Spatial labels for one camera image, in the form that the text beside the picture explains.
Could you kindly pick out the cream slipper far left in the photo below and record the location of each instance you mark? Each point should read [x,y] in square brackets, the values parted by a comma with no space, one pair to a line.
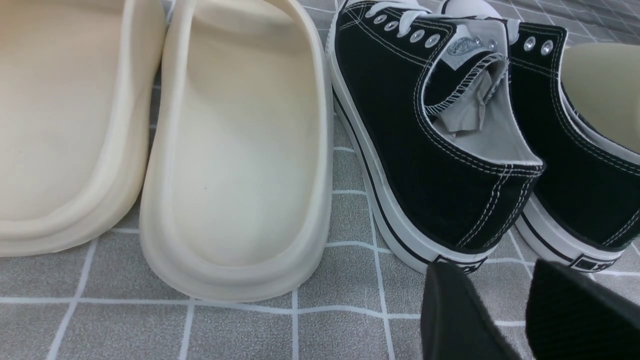
[77,79]

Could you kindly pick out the olive slipper left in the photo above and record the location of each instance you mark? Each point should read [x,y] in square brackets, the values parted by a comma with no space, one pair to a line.
[602,81]

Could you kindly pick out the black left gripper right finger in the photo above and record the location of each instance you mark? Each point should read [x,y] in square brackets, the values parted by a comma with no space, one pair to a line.
[571,317]

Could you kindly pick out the black canvas sneaker left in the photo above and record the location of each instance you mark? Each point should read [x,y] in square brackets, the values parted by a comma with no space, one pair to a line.
[425,99]

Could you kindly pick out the grey checked tablecloth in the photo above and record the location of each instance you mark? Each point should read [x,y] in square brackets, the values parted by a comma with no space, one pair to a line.
[102,301]

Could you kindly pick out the black canvas sneaker right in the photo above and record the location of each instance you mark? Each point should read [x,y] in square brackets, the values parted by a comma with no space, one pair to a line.
[584,209]

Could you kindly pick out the cream slipper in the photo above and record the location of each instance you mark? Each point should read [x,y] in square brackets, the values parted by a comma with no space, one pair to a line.
[237,197]
[77,79]

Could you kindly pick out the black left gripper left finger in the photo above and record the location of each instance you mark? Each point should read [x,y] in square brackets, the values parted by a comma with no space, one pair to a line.
[454,322]

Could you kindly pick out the black canvas sneaker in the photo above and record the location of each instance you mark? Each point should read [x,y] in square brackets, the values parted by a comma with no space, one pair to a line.
[584,209]
[425,99]

